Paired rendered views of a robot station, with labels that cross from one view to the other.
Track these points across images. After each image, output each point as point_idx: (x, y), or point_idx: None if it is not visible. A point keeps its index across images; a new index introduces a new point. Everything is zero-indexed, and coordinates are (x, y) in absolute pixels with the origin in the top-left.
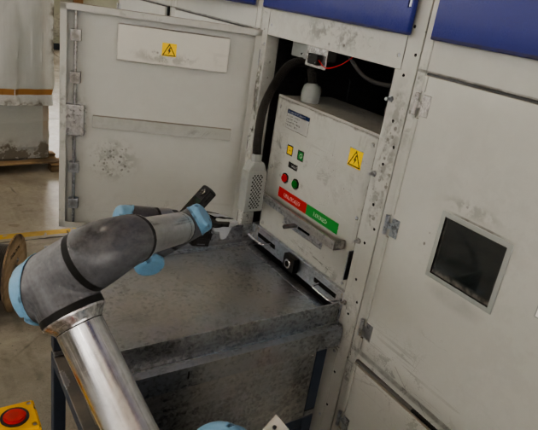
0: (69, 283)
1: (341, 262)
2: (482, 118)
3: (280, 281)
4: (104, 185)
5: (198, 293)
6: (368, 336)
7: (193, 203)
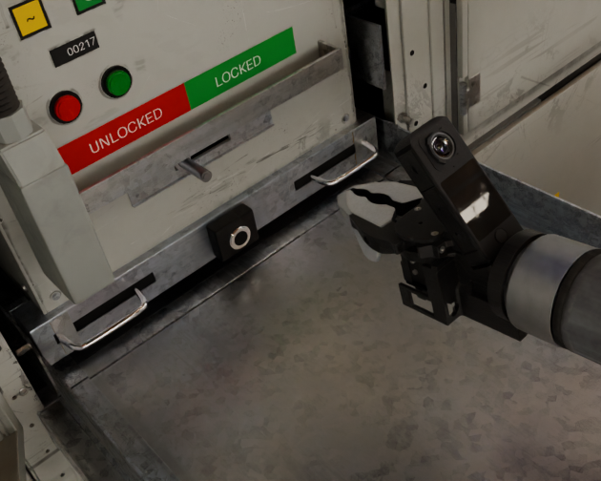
0: None
1: (327, 88)
2: None
3: (273, 268)
4: None
5: (439, 395)
6: (477, 94)
7: (473, 189)
